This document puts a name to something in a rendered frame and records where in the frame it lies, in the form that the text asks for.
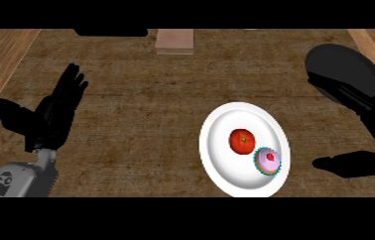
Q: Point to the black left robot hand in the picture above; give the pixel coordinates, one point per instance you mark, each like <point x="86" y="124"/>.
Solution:
<point x="54" y="115"/>

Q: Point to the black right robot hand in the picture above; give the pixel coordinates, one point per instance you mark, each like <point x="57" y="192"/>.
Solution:
<point x="349" y="164"/>

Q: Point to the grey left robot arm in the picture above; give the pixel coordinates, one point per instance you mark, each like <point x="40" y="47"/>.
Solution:
<point x="30" y="179"/>

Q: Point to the red tomato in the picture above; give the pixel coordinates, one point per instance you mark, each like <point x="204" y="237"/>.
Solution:
<point x="241" y="141"/>

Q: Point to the white oval plate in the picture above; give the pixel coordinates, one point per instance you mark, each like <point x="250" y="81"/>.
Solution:
<point x="229" y="164"/>

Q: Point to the dark grey pan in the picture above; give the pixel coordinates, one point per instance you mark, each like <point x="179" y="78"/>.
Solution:
<point x="337" y="60"/>

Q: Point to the pink frosted cupcake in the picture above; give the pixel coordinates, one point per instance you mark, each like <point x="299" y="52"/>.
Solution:
<point x="268" y="161"/>

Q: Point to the black flat appliance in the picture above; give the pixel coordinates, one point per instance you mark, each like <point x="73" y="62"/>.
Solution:
<point x="111" y="32"/>

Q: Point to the pale pink box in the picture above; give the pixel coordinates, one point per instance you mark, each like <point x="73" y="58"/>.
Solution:
<point x="175" y="40"/>

